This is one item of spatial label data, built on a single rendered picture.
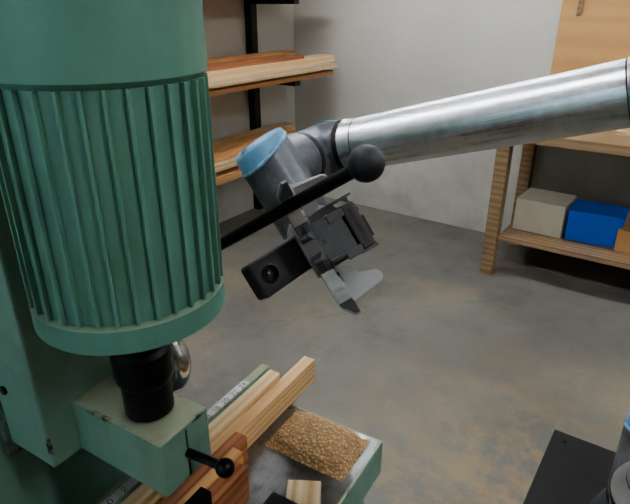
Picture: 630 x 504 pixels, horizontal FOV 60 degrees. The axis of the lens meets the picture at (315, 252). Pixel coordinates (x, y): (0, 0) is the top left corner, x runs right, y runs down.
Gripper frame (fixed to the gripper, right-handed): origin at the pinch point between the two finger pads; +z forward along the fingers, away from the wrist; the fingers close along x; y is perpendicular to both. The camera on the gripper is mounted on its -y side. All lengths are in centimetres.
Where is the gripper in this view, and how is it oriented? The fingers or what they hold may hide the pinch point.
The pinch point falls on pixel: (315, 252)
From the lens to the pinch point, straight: 55.0
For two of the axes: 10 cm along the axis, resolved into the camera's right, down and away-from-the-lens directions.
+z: 0.5, 0.4, -10.0
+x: 5.0, 8.7, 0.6
